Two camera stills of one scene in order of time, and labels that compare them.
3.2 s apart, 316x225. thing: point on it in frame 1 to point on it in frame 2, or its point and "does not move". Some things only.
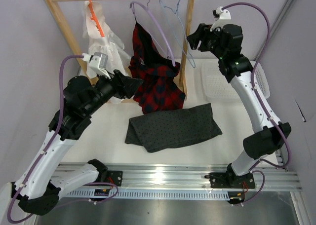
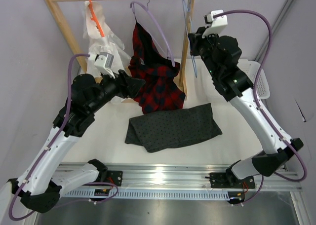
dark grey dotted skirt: (159, 130) does not move
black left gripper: (124, 87) does not move
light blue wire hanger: (161, 3) to (188, 33)
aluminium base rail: (190, 177) does not move
